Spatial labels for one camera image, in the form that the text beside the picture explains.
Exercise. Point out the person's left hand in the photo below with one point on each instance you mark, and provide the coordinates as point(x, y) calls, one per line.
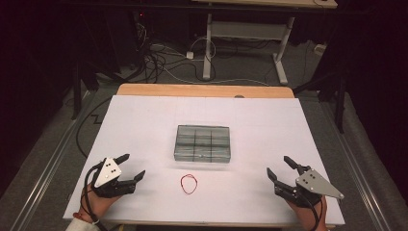
point(96, 205)

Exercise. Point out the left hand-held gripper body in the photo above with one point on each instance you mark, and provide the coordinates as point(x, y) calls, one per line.
point(108, 171)

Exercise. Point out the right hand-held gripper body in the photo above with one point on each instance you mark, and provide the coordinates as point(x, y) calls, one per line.
point(316, 186)

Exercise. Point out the person's right hand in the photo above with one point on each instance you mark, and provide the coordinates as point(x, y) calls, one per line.
point(309, 218)

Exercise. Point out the metal floor rail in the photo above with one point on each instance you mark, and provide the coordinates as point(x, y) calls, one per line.
point(48, 166)
point(361, 173)

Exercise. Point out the black metal stand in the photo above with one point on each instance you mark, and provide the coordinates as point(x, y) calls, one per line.
point(340, 106)
point(76, 93)

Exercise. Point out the clear divided plastic box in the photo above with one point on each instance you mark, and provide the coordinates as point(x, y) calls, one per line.
point(202, 144)

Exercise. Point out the white power adapter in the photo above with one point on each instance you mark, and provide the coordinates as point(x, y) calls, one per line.
point(190, 55)

